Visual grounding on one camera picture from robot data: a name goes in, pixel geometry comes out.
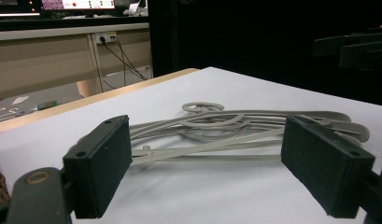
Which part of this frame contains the small teal item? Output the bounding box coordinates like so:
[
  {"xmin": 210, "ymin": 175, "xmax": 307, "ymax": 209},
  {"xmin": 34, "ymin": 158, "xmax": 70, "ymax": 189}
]
[{"xmin": 36, "ymin": 99, "xmax": 59, "ymax": 111}]

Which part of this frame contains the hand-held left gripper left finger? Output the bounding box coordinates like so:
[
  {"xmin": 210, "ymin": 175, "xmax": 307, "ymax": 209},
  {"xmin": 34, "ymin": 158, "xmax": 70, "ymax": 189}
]
[{"xmin": 62, "ymin": 114, "xmax": 134, "ymax": 219}]

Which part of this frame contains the beige desk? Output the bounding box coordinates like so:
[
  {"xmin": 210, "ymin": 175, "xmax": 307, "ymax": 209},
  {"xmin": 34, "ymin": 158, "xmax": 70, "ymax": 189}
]
[{"xmin": 0, "ymin": 21, "xmax": 151, "ymax": 105}]

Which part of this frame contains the black power cable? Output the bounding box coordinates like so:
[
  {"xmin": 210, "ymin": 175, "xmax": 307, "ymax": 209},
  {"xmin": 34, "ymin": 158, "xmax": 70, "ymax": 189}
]
[
  {"xmin": 99, "ymin": 36, "xmax": 149, "ymax": 82},
  {"xmin": 114, "ymin": 36, "xmax": 149, "ymax": 81}
]

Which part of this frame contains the computer monitor with bright screen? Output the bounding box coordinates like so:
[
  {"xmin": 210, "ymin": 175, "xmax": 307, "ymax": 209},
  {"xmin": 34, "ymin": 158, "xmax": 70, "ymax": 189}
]
[{"xmin": 40, "ymin": 0, "xmax": 117, "ymax": 11}]

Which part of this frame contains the white power socket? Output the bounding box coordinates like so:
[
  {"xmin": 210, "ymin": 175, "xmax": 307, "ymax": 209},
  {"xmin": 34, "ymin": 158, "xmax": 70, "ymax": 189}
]
[{"xmin": 94, "ymin": 31, "xmax": 118, "ymax": 44}]

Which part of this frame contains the dark computer monitor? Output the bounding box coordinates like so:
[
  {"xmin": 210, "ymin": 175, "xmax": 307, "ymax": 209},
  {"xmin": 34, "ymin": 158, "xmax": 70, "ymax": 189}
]
[{"xmin": 0, "ymin": 0, "xmax": 41, "ymax": 18}]

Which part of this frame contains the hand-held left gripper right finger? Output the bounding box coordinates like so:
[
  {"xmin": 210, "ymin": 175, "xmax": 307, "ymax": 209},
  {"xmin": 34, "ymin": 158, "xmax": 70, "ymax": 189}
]
[{"xmin": 280, "ymin": 115, "xmax": 376, "ymax": 219}]

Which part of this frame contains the white crumpled paper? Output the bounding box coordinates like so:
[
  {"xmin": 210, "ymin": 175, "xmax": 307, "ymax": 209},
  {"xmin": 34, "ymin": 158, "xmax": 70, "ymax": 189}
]
[{"xmin": 122, "ymin": 0, "xmax": 149, "ymax": 17}]

